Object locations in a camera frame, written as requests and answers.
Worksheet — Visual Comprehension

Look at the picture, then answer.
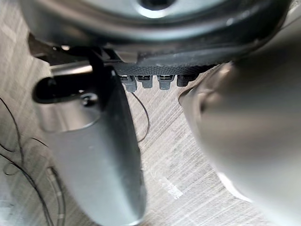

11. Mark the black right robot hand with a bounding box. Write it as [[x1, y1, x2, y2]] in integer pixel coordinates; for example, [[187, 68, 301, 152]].
[[20, 0, 292, 226]]

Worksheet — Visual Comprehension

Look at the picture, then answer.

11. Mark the silver robot leg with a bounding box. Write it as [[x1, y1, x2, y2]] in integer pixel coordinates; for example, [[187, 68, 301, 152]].
[[178, 14, 301, 226]]

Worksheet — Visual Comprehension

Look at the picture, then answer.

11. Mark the thin black floor cable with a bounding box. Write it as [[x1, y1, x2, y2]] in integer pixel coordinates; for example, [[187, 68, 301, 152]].
[[0, 96, 67, 226], [130, 91, 151, 143]]

